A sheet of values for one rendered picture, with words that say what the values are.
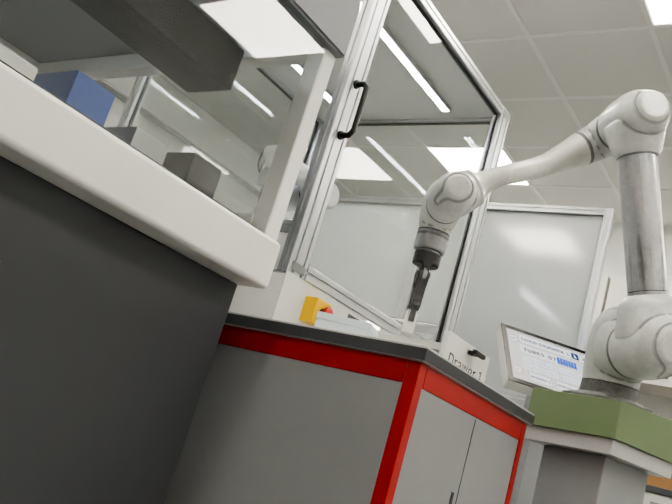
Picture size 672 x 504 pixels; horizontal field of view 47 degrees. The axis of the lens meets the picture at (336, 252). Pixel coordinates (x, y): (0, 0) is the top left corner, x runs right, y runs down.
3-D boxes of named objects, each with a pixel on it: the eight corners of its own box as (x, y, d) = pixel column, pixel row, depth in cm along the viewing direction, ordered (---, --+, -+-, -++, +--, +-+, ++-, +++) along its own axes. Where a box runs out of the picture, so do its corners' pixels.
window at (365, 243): (436, 349, 280) (497, 114, 304) (304, 264, 214) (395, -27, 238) (435, 348, 280) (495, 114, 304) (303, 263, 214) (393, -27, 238)
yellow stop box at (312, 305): (327, 330, 213) (334, 305, 215) (312, 322, 208) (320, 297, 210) (312, 327, 216) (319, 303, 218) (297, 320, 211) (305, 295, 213)
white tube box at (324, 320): (373, 354, 176) (379, 332, 177) (364, 345, 168) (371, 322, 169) (321, 341, 180) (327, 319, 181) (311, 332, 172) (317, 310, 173)
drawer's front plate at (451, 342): (481, 394, 230) (490, 358, 232) (440, 369, 207) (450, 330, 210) (476, 393, 231) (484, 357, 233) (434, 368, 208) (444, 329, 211)
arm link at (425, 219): (411, 232, 220) (420, 219, 208) (425, 183, 224) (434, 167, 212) (448, 244, 220) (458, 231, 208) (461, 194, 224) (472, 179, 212)
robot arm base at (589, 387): (665, 420, 214) (668, 400, 215) (608, 401, 204) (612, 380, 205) (613, 412, 230) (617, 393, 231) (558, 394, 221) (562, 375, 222)
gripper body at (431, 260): (444, 253, 210) (435, 285, 207) (438, 260, 218) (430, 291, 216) (417, 245, 210) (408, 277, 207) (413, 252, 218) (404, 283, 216)
